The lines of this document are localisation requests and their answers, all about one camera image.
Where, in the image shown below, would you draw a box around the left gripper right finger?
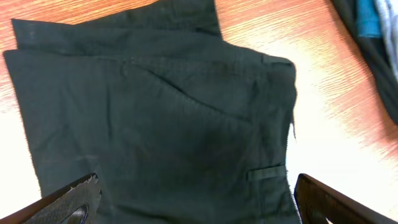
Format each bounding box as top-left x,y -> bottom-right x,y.
294,174 -> 397,224

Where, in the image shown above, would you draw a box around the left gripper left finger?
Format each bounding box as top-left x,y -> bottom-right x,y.
1,173 -> 102,224

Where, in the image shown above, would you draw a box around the black shorts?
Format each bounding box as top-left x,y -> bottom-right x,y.
4,1 -> 300,224

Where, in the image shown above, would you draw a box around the dark garment under pile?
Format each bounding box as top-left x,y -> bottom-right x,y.
331,0 -> 397,123

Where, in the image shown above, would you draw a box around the blue cloth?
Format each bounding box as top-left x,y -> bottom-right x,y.
356,0 -> 382,39

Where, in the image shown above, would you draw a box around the light blue denim shorts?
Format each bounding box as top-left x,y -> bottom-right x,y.
374,0 -> 397,79

